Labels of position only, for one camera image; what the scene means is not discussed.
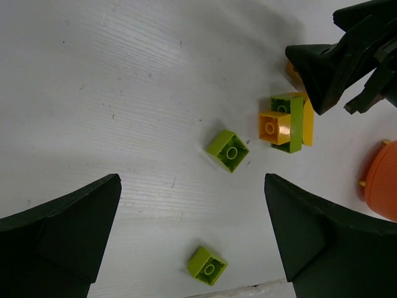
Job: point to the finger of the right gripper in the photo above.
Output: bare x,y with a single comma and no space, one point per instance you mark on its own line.
346,18

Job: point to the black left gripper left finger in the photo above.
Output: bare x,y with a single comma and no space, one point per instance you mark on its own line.
55,249

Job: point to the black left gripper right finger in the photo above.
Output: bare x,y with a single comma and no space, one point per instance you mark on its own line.
328,250

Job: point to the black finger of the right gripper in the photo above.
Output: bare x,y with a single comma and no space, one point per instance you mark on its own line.
328,70

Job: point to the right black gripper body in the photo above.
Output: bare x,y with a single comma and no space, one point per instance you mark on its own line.
382,83

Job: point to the lime green square lego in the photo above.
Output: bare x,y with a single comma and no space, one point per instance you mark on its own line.
228,150

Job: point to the brown upside-down lego plate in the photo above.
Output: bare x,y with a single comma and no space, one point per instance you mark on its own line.
294,76

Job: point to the lime green long lego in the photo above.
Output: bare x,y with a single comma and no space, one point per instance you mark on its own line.
291,103

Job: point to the yellow curved lego piece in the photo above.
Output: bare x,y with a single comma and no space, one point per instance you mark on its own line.
308,119

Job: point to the yellow square lego brick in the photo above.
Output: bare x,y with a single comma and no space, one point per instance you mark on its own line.
275,127

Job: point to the orange round divided container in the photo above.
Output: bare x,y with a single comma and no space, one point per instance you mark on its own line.
379,184

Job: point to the lime green lego near front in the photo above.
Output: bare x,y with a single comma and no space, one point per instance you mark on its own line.
206,266

